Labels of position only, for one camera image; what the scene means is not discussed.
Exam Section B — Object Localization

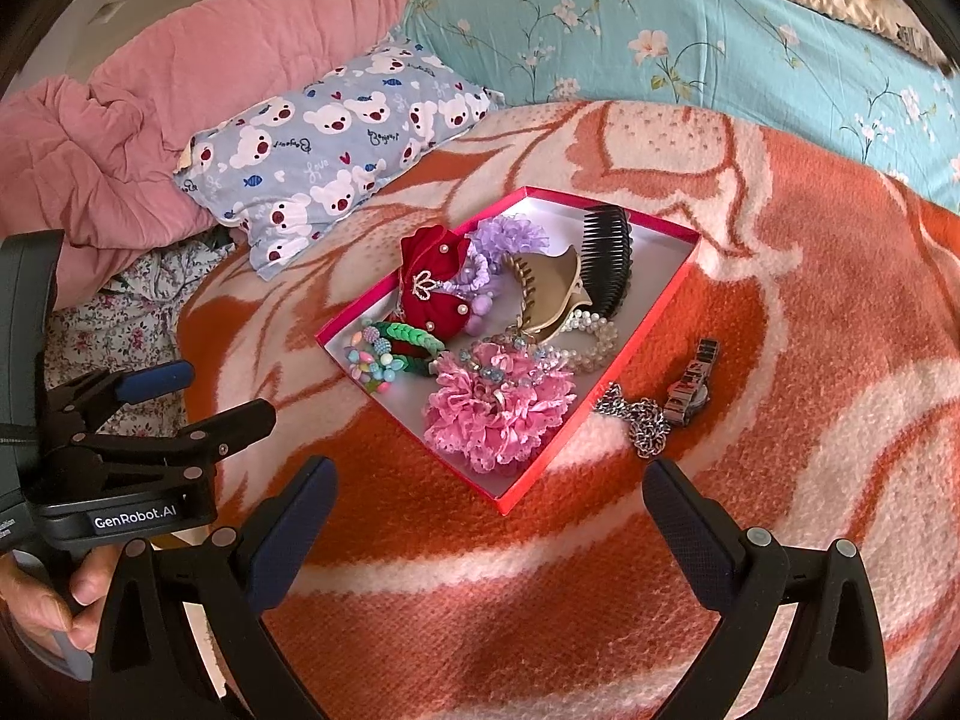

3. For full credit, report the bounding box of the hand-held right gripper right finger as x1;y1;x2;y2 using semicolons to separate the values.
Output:
642;457;890;720

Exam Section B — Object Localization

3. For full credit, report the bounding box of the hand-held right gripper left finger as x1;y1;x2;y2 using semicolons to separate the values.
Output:
90;456;340;720

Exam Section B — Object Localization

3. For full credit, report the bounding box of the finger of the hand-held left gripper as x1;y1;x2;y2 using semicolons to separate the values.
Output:
75;399;278;481
46;360;197;436

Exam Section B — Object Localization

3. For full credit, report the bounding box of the colourful bead hair tie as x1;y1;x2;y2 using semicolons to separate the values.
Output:
343;326;410;395

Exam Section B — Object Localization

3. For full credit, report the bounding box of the green braided bracelet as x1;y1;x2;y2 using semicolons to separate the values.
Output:
367;321;447;377

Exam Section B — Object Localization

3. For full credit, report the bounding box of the white pearl scrunchie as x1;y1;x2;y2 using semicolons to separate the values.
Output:
551;307;620;374

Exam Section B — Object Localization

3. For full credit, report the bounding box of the pink ruffled scrunchie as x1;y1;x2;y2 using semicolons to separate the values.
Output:
422;341;578;475

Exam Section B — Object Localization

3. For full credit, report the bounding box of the red velvet hair bow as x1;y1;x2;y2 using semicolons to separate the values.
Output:
397;225;475;337

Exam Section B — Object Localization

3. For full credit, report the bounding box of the red cardboard box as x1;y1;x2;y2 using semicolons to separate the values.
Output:
315;186;702;517

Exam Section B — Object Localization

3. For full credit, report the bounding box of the beige hair claw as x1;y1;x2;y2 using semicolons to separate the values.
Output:
501;244;593;346

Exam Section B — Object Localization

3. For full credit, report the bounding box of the small lilac scrunchie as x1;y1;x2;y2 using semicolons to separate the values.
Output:
431;251;511;335

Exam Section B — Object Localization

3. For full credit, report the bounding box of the person's left hand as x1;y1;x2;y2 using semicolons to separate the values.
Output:
0;544;125;653

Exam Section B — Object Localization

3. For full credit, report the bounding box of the floral patterned cloth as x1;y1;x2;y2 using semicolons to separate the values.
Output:
41;236;233;436

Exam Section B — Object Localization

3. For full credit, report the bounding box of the black and silver wristwatch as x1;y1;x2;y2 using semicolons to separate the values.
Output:
664;337;722;425

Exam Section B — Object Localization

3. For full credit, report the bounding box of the orange and white blanket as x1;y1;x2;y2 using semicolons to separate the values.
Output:
176;99;960;720

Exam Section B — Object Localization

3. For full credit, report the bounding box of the black hair comb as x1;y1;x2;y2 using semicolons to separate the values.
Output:
581;204;635;320

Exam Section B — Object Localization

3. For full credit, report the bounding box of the bear print pillow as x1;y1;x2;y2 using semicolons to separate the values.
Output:
174;45;505;282

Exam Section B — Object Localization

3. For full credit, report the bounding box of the pink quilt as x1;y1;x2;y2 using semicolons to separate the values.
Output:
0;0;443;301

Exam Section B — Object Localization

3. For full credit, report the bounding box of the teal floral bedsheet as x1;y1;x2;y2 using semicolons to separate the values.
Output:
401;0;960;215

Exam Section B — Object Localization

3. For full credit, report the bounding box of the silver chain necklace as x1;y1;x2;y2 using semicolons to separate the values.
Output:
592;381;672;460

